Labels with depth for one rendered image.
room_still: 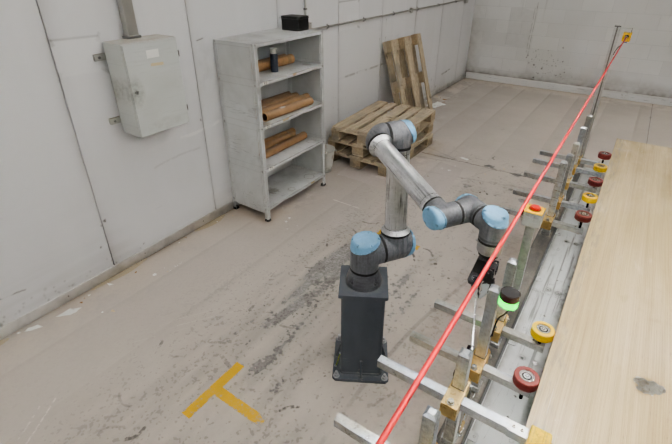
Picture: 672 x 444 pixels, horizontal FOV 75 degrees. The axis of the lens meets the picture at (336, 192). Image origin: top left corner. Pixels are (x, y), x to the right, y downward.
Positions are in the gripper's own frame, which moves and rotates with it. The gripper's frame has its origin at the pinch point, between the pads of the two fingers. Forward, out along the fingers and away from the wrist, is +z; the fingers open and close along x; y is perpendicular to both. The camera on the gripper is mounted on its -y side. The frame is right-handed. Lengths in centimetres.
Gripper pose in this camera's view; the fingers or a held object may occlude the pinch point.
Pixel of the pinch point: (478, 296)
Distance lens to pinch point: 181.5
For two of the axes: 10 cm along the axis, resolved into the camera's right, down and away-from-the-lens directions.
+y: 5.6, -3.9, 7.3
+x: -8.3, -2.6, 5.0
